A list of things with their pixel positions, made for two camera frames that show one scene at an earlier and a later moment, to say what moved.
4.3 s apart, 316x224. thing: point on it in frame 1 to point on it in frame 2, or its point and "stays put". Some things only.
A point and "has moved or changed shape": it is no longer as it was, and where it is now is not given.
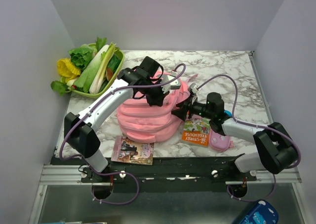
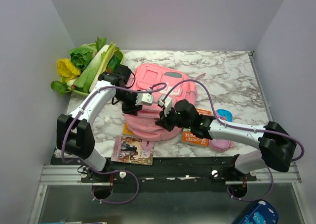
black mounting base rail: x=166 y=174 stays put
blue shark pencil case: x=263 y=212 stays put
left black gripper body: x=153 y=94 to x=129 y=99
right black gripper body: x=193 y=108 to x=171 y=120
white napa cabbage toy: x=88 y=72 stays put
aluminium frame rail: x=62 y=175 stays put
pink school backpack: x=140 y=120 has moved or changed shape
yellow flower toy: x=67 y=69 stays put
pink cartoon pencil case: x=218 y=141 stays put
